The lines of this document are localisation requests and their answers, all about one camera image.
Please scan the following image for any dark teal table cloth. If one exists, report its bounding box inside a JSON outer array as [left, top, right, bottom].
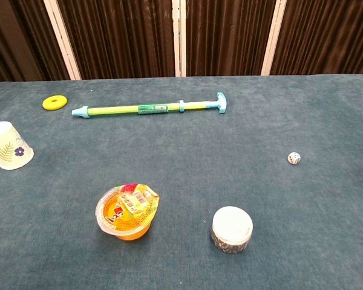
[[0, 73, 363, 290]]

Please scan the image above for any round white lidded tin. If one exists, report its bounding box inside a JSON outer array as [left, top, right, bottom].
[[211, 205, 254, 254]]

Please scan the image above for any yellow ring disc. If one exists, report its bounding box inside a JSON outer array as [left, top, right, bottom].
[[42, 95, 68, 111]]

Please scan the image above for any orange jelly cup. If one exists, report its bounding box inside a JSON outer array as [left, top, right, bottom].
[[95, 182, 160, 242]]

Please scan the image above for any green blue toy water pump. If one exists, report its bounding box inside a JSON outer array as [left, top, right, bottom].
[[71, 92, 227, 118]]

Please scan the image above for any dark curtain partition screen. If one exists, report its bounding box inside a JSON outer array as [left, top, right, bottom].
[[0, 0, 363, 87]]

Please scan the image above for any white plastic cup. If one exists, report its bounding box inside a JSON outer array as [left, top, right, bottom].
[[0, 121, 35, 171]]

